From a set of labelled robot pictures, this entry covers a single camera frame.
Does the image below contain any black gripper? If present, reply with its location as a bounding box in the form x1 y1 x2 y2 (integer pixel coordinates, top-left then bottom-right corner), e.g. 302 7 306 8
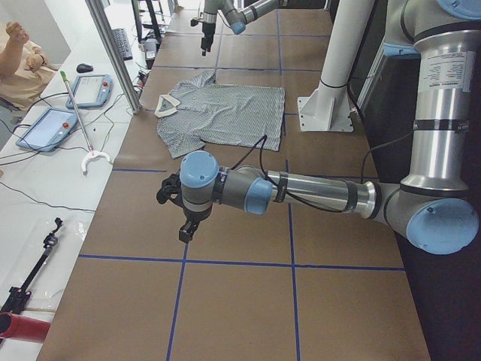
178 205 210 241
201 22 214 56

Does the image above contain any black keyboard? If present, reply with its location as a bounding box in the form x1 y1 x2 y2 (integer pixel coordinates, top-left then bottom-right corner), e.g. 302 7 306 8
111 28 133 60

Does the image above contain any blue white striped polo shirt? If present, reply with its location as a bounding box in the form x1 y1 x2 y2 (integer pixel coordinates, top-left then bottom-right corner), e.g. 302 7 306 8
155 71 285 159

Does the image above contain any white reacher grabber stick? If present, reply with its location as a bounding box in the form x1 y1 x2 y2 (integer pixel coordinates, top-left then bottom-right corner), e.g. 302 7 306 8
60 71 112 176

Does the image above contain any blue teach pendant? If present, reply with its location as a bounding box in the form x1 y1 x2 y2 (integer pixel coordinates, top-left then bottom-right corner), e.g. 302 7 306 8
68 74 113 109
16 108 77 152

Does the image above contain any blue teach pendant far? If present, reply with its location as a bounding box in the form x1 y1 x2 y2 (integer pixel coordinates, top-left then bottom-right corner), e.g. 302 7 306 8
68 74 113 109

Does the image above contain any blue teach pendant near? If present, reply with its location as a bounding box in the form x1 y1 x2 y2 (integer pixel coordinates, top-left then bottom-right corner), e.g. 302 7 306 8
16 108 77 152

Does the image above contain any person in beige shirt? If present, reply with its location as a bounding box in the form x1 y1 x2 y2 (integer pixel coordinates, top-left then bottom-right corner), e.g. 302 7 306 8
1 22 56 110

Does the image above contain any black computer mouse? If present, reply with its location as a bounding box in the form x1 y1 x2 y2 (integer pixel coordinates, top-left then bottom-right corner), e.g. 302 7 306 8
76 63 93 74

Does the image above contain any white pedestal column base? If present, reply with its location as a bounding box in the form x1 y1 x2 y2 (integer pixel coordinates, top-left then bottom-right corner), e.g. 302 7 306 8
298 0 374 132

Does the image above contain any aluminium frame post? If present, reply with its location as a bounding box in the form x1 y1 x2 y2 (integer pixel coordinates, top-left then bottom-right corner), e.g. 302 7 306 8
85 0 141 114

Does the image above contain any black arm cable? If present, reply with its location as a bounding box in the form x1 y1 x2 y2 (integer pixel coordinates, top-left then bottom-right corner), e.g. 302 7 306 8
229 134 414 211

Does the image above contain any red cylinder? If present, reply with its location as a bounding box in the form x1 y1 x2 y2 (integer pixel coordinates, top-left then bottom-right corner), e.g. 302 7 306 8
1 312 50 343

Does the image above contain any black tripod stick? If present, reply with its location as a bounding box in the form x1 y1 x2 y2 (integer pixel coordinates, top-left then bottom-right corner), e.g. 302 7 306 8
1 217 63 314

